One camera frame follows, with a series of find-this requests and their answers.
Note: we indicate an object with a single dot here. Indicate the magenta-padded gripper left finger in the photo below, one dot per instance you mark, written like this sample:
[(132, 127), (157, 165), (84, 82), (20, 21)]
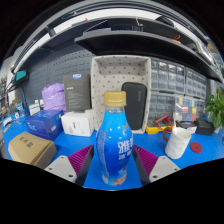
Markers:
[(61, 165)]

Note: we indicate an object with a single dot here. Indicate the yellow multimeter with red leads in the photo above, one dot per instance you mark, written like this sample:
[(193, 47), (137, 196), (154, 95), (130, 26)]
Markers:
[(151, 128)]

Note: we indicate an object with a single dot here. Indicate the purple plastic bag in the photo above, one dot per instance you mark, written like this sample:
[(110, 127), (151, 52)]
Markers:
[(53, 97)]

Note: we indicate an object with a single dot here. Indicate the small white box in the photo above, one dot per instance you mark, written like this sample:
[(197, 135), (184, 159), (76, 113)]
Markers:
[(34, 109)]

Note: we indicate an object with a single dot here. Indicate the green leafy potted plant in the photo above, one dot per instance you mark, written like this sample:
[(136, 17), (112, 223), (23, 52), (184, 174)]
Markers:
[(216, 108)]

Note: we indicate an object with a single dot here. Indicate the grey oscilloscope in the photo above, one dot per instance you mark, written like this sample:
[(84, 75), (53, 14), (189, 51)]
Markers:
[(206, 51)]

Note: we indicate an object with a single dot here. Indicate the thin grey stirring stick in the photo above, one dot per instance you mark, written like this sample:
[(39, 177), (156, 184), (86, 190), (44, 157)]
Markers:
[(174, 125)]

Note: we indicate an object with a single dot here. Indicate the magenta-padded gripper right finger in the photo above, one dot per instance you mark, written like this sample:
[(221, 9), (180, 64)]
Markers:
[(163, 165)]

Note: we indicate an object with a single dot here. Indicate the black zip case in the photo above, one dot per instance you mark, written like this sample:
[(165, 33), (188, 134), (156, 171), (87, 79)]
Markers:
[(135, 103)]

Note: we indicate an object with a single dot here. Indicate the clear parts organizer box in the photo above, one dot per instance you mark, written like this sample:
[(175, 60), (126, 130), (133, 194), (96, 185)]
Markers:
[(186, 108)]

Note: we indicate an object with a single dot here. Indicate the flat round red coaster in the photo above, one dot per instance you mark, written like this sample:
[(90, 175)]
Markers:
[(196, 147)]

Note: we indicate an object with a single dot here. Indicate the yellow meter with red lead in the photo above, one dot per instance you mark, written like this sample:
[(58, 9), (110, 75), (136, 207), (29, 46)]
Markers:
[(176, 40)]

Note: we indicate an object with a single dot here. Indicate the white carton box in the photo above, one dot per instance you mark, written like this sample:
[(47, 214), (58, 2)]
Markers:
[(77, 124)]

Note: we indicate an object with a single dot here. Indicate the white faceted cup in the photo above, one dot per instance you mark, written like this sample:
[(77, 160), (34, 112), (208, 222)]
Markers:
[(176, 145)]

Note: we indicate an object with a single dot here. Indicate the black box with white label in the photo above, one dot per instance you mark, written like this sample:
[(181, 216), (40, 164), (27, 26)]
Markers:
[(187, 126)]

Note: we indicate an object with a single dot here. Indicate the blue drink bottle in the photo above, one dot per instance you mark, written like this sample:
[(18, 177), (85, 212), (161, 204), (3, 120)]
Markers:
[(113, 143)]

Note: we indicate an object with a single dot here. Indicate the grey small-parts drawer cabinet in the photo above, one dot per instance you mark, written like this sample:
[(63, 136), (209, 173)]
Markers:
[(196, 82), (166, 76), (201, 106), (161, 105)]

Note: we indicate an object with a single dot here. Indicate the blue carton box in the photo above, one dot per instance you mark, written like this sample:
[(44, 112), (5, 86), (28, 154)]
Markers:
[(43, 125)]

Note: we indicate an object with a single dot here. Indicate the brown cardboard box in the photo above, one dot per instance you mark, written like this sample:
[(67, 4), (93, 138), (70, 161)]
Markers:
[(30, 148)]

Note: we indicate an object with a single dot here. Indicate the dark grey flat box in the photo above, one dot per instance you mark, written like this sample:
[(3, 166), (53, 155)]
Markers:
[(77, 93)]

